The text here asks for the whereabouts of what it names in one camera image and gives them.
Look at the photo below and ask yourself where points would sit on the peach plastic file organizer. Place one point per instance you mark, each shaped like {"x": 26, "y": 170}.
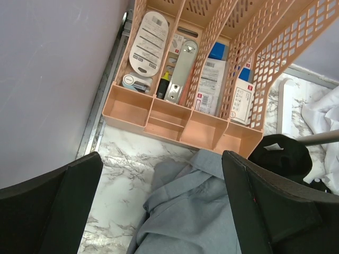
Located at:
{"x": 264, "y": 39}

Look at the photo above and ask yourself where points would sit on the white shirt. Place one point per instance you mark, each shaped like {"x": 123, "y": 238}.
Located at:
{"x": 322, "y": 116}

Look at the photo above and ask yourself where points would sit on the black garment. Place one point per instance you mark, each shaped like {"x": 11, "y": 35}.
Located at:
{"x": 286, "y": 157}

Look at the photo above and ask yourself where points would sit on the white blue tape dispenser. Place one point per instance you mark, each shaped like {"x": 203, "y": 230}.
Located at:
{"x": 137, "y": 83}

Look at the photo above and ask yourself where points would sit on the yellow black highlighter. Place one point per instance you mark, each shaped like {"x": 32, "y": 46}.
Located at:
{"x": 163, "y": 86}

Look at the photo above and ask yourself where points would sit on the white blue glue box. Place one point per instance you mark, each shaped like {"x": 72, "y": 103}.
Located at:
{"x": 244, "y": 94}

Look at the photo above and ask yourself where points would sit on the grey shirt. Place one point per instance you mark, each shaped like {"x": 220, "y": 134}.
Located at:
{"x": 188, "y": 209}

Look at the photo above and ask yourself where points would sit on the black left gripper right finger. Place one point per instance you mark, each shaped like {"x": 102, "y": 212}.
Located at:
{"x": 273, "y": 214}

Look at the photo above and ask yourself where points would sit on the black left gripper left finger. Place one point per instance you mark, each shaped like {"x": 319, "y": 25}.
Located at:
{"x": 48, "y": 213}

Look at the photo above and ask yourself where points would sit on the clear packaged label box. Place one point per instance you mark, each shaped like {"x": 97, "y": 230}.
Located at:
{"x": 210, "y": 83}

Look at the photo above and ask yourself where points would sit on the white oval packaged card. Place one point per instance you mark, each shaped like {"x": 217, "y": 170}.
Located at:
{"x": 148, "y": 47}

